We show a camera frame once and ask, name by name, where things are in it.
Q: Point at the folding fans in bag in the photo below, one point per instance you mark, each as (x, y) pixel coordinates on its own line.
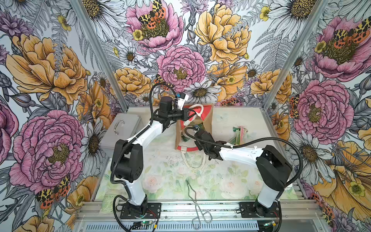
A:
(194, 132)

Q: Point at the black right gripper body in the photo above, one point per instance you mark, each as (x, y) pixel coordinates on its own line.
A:
(201, 147)

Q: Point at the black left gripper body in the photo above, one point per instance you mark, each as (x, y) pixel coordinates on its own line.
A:
(177, 114)

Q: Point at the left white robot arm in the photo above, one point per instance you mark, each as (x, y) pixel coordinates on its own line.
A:
(128, 159)

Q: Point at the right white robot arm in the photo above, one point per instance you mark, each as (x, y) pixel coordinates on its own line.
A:
(273, 167)

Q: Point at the aluminium front rail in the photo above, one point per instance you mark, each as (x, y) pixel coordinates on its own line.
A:
(219, 210)

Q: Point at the silver aluminium case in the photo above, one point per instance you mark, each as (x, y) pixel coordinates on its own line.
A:
(123, 127)

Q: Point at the green patterned packet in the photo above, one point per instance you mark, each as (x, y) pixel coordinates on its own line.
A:
(107, 203)

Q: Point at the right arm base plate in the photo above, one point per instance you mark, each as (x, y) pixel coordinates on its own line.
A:
(256, 210)

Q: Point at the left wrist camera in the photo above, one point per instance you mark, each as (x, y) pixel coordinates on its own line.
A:
(181, 99)

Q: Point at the metal tongs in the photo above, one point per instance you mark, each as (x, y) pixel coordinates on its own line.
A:
(206, 216)

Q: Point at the burlap tote bag red trim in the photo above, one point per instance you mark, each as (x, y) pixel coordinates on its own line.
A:
(200, 118)

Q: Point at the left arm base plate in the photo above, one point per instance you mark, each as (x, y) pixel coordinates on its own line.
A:
(145, 211)

